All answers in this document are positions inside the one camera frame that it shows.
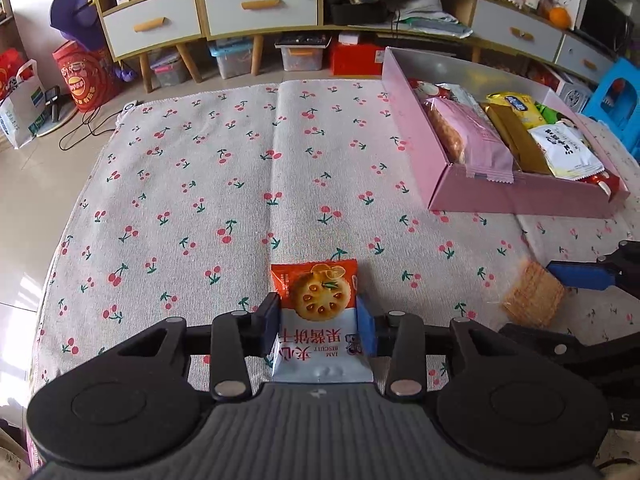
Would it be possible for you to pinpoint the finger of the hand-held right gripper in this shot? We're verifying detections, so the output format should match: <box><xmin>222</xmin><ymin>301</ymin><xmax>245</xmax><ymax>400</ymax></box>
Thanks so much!
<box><xmin>546</xmin><ymin>241</ymin><xmax>640</xmax><ymax>293</ymax></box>
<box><xmin>500</xmin><ymin>322</ymin><xmax>640</xmax><ymax>387</ymax></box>

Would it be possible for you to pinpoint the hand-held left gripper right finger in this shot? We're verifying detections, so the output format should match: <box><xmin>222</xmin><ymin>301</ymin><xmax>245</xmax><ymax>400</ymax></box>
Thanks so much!
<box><xmin>356</xmin><ymin>296</ymin><xmax>522</xmax><ymax>403</ymax></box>

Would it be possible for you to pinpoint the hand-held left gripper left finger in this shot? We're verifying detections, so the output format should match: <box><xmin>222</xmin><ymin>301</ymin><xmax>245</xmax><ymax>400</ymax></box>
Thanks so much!
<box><xmin>117</xmin><ymin>292</ymin><xmax>282</xmax><ymax>403</ymax></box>

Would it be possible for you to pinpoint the square cracker packet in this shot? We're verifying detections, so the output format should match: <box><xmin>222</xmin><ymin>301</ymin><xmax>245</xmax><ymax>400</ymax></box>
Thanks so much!
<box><xmin>501</xmin><ymin>260</ymin><xmax>566</xmax><ymax>328</ymax></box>

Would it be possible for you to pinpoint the orange biscuit packet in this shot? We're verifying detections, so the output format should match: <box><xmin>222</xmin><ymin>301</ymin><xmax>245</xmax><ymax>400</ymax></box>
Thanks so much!
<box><xmin>270</xmin><ymin>259</ymin><xmax>375</xmax><ymax>385</ymax></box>

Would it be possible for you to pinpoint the pink cardboard box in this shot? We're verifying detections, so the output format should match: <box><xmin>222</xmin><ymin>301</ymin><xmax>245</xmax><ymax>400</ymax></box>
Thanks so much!
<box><xmin>381</xmin><ymin>46</ymin><xmax>632</xmax><ymax>219</ymax></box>

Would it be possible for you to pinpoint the red and white snack packet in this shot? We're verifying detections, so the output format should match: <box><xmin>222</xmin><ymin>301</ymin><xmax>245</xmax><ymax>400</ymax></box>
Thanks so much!
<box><xmin>407</xmin><ymin>77</ymin><xmax>453</xmax><ymax>101</ymax></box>

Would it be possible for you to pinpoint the small red packet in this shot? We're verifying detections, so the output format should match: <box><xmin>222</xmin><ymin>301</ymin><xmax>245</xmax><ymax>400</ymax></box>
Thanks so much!
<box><xmin>580</xmin><ymin>170</ymin><xmax>621</xmax><ymax>203</ymax></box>

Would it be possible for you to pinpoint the gold snack packet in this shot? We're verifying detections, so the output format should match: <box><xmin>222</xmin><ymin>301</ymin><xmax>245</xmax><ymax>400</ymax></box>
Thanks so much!
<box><xmin>480</xmin><ymin>102</ymin><xmax>553</xmax><ymax>176</ymax></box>

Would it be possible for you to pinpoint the cherry-print mat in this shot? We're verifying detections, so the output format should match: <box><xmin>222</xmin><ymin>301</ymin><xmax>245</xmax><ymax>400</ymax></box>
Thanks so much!
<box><xmin>30</xmin><ymin>79</ymin><xmax>640</xmax><ymax>461</ymax></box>

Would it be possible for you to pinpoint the pink wafer packet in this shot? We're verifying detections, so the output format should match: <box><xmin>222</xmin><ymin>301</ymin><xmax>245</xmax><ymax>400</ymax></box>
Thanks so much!
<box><xmin>422</xmin><ymin>96</ymin><xmax>515</xmax><ymax>185</ymax></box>

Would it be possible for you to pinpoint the blue plastic stool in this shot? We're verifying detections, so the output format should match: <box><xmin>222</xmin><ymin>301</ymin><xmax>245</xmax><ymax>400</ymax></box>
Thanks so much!
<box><xmin>582</xmin><ymin>57</ymin><xmax>640</xmax><ymax>161</ymax></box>

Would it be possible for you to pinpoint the yellow snack packet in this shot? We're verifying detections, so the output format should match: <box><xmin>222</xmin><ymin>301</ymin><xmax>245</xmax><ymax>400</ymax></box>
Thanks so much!
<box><xmin>486</xmin><ymin>91</ymin><xmax>548</xmax><ymax>128</ymax></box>

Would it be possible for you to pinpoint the white printed box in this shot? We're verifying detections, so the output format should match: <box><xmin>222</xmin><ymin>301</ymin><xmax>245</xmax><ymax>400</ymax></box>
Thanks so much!
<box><xmin>555</xmin><ymin>72</ymin><xmax>593</xmax><ymax>113</ymax></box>

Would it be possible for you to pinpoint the silver snack packet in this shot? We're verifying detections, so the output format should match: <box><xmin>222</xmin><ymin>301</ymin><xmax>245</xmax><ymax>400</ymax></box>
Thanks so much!
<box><xmin>435</xmin><ymin>82</ymin><xmax>481</xmax><ymax>106</ymax></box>

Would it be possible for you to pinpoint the long low wooden cabinet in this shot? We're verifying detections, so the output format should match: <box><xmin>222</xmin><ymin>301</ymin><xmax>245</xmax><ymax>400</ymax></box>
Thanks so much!
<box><xmin>320</xmin><ymin>0</ymin><xmax>621</xmax><ymax>86</ymax></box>

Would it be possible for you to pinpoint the white microwave oven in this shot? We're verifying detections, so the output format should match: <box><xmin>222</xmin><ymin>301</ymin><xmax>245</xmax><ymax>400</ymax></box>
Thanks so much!
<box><xmin>570</xmin><ymin>0</ymin><xmax>636</xmax><ymax>56</ymax></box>

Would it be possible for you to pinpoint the clear storage box blue lid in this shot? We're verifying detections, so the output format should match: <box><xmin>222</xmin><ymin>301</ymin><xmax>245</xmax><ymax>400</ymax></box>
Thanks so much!
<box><xmin>209</xmin><ymin>40</ymin><xmax>253</xmax><ymax>80</ymax></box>

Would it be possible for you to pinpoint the clear storage box grey lid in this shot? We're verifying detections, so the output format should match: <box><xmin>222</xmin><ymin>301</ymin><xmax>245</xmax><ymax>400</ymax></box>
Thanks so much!
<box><xmin>150</xmin><ymin>52</ymin><xmax>191</xmax><ymax>88</ymax></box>

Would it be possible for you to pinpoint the red cardboard box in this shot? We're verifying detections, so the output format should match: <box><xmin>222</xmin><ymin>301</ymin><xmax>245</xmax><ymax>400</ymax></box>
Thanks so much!
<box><xmin>330</xmin><ymin>42</ymin><xmax>387</xmax><ymax>77</ymax></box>

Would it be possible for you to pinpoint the stack of papers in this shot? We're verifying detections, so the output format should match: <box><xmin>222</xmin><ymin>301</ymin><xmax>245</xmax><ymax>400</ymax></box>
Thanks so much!
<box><xmin>395</xmin><ymin>2</ymin><xmax>473</xmax><ymax>38</ymax></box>

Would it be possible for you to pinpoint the red printed bag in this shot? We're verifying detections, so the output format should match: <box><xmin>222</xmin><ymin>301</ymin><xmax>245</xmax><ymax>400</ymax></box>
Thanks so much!
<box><xmin>52</xmin><ymin>40</ymin><xmax>123</xmax><ymax>113</ymax></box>

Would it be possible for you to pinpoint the phone stand with round base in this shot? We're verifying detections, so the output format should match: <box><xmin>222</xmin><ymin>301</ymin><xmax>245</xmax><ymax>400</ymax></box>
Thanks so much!
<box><xmin>37</xmin><ymin>85</ymin><xmax>76</xmax><ymax>136</ymax></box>

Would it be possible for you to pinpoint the wooden cabinet with white drawer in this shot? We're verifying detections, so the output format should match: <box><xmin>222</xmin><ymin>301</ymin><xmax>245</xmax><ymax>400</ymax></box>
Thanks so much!
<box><xmin>192</xmin><ymin>0</ymin><xmax>323</xmax><ymax>77</ymax></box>
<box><xmin>86</xmin><ymin>0</ymin><xmax>206</xmax><ymax>92</ymax></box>

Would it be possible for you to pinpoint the black lunch box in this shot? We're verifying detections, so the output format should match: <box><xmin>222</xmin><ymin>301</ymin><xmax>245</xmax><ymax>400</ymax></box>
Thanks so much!
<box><xmin>330</xmin><ymin>0</ymin><xmax>388</xmax><ymax>26</ymax></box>

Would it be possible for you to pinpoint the white shopping bag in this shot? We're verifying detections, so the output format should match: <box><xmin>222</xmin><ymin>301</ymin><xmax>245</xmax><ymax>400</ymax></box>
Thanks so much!
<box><xmin>0</xmin><ymin>59</ymin><xmax>46</xmax><ymax>150</ymax></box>

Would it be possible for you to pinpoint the red paper bag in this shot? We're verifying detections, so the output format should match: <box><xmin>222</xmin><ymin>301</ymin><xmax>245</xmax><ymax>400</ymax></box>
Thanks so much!
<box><xmin>0</xmin><ymin>49</ymin><xmax>31</xmax><ymax>101</ymax></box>

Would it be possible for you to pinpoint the purple round object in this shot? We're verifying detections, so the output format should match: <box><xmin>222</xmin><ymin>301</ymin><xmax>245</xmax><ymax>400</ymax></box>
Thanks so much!
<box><xmin>52</xmin><ymin>0</ymin><xmax>108</xmax><ymax>48</ymax></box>

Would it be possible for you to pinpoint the clear storage box orange handle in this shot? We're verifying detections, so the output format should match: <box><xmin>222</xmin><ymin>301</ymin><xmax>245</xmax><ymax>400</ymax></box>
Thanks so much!
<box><xmin>276</xmin><ymin>35</ymin><xmax>328</xmax><ymax>72</ymax></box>

